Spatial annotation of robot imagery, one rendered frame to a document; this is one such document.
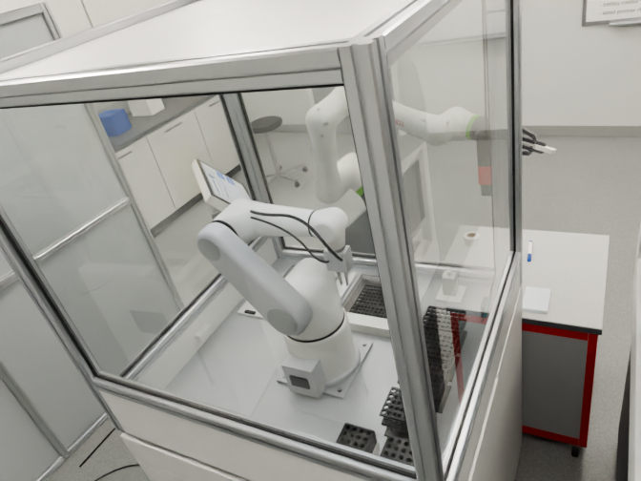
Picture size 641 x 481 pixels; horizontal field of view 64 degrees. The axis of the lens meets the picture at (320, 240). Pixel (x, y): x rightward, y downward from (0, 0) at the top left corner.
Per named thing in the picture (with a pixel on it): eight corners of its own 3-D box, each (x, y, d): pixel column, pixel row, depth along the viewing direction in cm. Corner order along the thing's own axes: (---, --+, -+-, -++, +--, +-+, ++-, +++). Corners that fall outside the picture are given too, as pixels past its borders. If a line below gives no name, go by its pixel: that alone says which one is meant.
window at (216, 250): (97, 374, 144) (-68, 109, 104) (421, 475, 99) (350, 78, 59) (95, 375, 144) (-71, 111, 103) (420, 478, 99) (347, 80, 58)
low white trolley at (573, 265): (469, 341, 284) (460, 224, 244) (596, 363, 254) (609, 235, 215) (440, 426, 243) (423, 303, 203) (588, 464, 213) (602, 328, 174)
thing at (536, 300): (526, 289, 198) (526, 285, 197) (550, 292, 194) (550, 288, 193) (521, 310, 189) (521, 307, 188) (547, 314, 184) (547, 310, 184)
